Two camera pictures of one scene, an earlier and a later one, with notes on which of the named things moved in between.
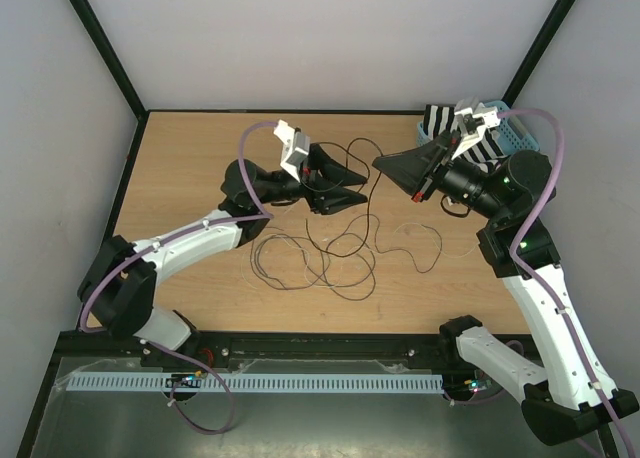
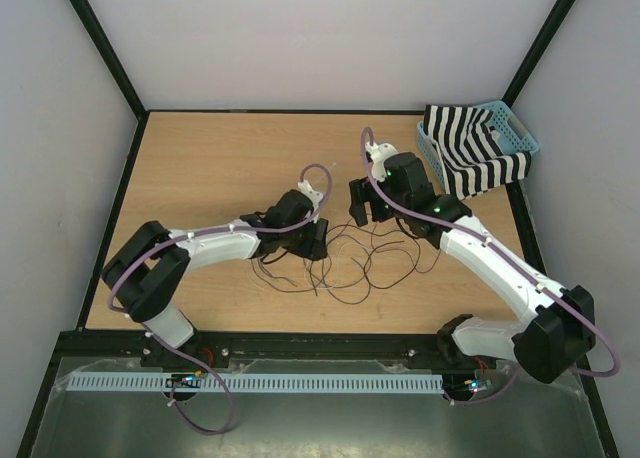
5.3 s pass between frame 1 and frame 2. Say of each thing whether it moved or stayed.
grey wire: moved
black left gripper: moved
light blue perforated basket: stayed
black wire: moved
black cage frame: stayed
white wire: moved
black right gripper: moved
